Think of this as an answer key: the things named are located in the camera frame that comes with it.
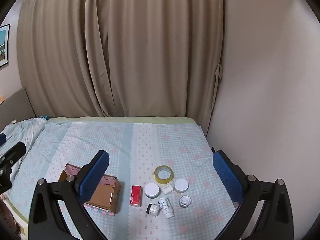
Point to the small red box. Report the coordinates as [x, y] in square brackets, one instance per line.
[135, 195]

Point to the white round jar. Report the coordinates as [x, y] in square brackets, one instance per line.
[181, 185]

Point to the white jar grey base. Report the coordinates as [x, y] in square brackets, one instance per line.
[152, 190]

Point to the beige curtain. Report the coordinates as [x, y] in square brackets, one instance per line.
[125, 42]

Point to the blue patterned cloth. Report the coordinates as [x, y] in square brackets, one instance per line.
[43, 117]

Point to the white earbuds case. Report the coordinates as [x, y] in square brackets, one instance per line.
[167, 189]

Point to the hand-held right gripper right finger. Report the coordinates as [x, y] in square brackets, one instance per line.
[226, 175]

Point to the light blue printed blanket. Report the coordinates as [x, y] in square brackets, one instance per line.
[140, 145]

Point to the small black white jar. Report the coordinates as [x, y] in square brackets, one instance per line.
[153, 209]

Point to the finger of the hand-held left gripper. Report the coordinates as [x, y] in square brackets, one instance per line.
[13, 151]

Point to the brown cardboard box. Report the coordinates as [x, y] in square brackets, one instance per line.
[105, 192]

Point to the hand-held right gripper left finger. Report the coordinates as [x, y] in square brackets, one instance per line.
[96, 172]

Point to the grey headboard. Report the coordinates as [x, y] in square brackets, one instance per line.
[17, 105]

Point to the light blue crumpled quilt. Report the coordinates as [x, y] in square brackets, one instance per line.
[22, 132]

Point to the white pill bottle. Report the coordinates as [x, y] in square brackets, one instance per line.
[166, 207]

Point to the small grey jar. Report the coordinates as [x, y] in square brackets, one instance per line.
[185, 201]

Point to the framed wall picture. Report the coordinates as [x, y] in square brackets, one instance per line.
[3, 45]

